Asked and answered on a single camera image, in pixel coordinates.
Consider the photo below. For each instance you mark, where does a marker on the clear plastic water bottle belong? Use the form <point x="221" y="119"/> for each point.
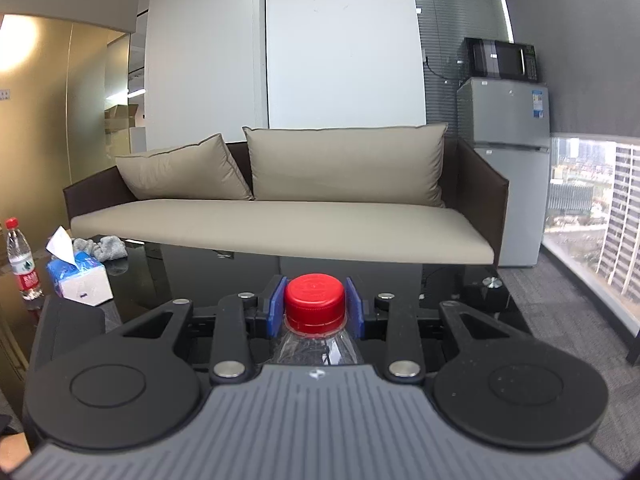
<point x="320" y="347"/>

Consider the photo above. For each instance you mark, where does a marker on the small beige cushion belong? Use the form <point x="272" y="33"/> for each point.
<point x="185" y="172"/>

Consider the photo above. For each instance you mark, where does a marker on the grey roller blind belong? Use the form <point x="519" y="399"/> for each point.
<point x="575" y="50"/>

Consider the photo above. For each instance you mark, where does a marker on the red bottle cap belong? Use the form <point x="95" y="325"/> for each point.
<point x="315" y="300"/>

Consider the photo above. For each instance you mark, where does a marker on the brown sofa with beige seat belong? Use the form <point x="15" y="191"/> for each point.
<point x="280" y="230"/>

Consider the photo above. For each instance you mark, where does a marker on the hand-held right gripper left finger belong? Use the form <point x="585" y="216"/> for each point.
<point x="276" y="310"/>

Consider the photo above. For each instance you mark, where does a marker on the blue and white tissue box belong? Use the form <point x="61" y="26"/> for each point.
<point x="82" y="280"/>

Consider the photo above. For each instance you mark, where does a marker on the black microwave oven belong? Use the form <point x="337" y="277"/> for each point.
<point x="502" y="60"/>

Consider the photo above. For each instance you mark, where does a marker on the cardboard boxes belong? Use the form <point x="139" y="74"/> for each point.
<point x="120" y="119"/>

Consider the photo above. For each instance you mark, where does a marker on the grey cloth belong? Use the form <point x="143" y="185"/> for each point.
<point x="107" y="249"/>

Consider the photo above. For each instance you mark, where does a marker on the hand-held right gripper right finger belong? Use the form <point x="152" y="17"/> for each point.
<point x="354" y="310"/>

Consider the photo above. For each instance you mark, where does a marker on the large beige cushion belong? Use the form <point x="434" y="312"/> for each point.
<point x="345" y="165"/>

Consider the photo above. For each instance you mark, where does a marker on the silver refrigerator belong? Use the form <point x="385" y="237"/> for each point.
<point x="505" y="160"/>

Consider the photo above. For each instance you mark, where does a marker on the round metal table knob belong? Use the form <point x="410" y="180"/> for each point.
<point x="492" y="282"/>

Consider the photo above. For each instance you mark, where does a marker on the capped water bottle red label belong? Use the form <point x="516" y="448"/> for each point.
<point x="22" y="265"/>

